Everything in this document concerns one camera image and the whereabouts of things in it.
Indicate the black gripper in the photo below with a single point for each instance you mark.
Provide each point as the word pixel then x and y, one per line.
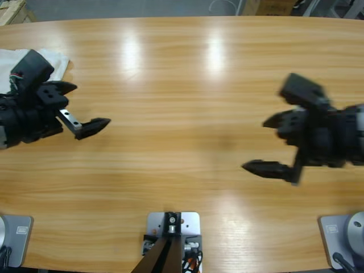
pixel 25 122
pixel 327 136

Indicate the white t-shirt with black print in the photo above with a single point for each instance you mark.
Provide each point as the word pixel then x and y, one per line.
pixel 5 62

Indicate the silver arm base disc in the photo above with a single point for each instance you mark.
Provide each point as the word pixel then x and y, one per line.
pixel 357 230
pixel 2 230

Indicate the pale cardboard box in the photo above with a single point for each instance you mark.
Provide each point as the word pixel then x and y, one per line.
pixel 14 11

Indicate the brown cardboard box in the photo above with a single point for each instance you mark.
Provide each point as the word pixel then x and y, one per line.
pixel 270 7

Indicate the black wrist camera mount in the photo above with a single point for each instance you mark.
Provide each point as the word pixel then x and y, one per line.
pixel 304 91
pixel 31 71

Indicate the grey base plate label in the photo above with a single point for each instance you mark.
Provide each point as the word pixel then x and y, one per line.
pixel 22 229
pixel 332 228

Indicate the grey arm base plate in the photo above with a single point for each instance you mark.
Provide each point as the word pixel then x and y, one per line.
pixel 20 244
pixel 330 241

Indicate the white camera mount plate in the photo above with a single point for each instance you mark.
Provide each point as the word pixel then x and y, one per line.
pixel 190 224

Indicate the black post clamp bracket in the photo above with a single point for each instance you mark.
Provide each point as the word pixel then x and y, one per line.
pixel 194 237

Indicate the grey metal frame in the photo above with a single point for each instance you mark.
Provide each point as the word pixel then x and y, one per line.
pixel 327 8

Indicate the dark camera post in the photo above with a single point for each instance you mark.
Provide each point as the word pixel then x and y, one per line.
pixel 159 256

